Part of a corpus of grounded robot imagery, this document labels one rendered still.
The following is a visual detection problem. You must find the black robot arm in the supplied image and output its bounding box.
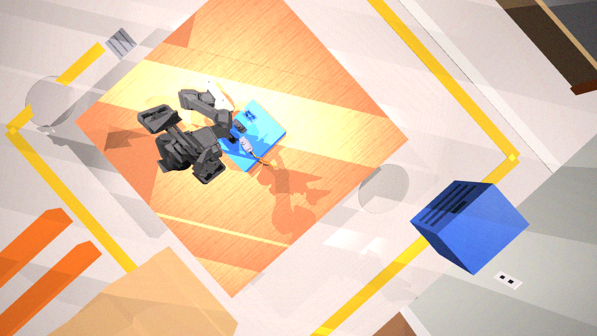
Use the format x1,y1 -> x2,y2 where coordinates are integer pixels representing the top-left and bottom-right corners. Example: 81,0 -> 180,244
155,89 -> 233,173

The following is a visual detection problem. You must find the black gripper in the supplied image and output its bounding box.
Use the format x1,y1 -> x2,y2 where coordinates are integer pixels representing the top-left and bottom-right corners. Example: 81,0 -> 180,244
137,104 -> 226,184

